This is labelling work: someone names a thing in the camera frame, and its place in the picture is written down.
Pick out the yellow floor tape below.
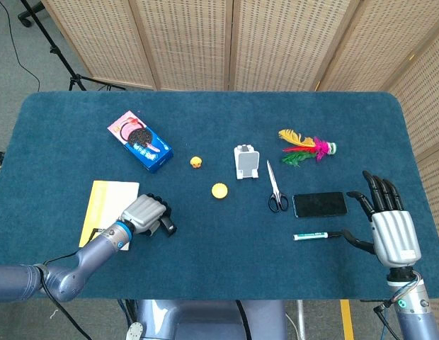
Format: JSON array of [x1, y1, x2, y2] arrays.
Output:
[[339, 299, 355, 340]]

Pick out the grey-blue robot torso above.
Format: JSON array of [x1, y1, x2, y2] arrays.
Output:
[[125, 299, 288, 340]]

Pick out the blue table mat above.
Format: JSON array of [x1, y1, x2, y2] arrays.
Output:
[[0, 91, 433, 301]]

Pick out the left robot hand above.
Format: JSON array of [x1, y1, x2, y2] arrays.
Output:
[[120, 193, 173, 236]]

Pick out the yellow and white notebook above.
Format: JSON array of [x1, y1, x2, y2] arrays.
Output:
[[78, 180, 140, 251]]

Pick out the colourful feather shuttlecock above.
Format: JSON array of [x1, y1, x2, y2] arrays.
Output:
[[278, 128, 338, 168]]

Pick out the black floor cable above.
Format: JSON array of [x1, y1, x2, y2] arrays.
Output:
[[0, 0, 41, 92]]

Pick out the round yellow lid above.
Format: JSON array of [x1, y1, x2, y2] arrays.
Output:
[[211, 182, 229, 200]]

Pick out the white phone stand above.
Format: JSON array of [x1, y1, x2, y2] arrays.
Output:
[[234, 143, 261, 181]]

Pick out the black-handled scissors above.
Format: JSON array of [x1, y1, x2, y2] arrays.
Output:
[[266, 159, 290, 213]]

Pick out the black tripod stand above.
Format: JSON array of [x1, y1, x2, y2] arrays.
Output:
[[20, 0, 126, 92]]

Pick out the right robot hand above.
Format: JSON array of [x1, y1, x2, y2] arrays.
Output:
[[341, 170, 422, 267]]

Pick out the Oreo cookie box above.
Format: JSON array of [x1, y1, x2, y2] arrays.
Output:
[[107, 110, 174, 174]]

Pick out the green and white marker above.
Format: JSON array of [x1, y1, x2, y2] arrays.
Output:
[[292, 231, 344, 242]]

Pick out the black smartphone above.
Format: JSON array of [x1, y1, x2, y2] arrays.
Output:
[[292, 191, 348, 219]]

